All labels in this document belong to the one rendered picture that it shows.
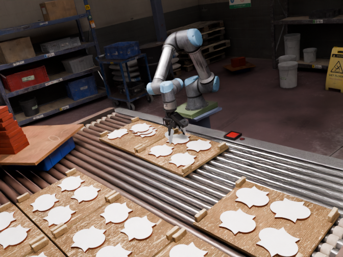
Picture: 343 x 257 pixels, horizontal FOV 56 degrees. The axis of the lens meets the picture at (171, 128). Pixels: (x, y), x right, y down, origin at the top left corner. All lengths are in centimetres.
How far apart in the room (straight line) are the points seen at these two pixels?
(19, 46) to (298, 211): 533
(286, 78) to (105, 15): 385
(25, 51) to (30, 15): 88
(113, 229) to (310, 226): 74
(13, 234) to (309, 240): 116
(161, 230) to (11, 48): 503
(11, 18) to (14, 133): 464
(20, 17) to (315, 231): 607
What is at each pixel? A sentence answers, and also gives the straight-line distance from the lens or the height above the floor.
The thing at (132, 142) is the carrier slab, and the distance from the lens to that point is 204.
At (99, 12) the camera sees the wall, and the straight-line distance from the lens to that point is 714.
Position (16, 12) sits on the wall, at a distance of 663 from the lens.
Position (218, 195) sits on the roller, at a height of 91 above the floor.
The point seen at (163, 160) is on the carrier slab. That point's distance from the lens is 176.
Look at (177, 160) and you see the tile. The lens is 171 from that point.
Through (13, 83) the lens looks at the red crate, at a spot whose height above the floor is 78.
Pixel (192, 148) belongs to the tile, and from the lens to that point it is 180.
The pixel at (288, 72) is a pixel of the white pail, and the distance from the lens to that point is 542.
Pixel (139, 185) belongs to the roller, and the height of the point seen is 91.
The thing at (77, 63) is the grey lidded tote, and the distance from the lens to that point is 625.
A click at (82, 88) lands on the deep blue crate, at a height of 33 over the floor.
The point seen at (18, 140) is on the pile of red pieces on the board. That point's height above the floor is 110.
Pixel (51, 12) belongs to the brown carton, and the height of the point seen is 172.
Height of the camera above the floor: 178
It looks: 23 degrees down
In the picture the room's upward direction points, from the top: 10 degrees counter-clockwise
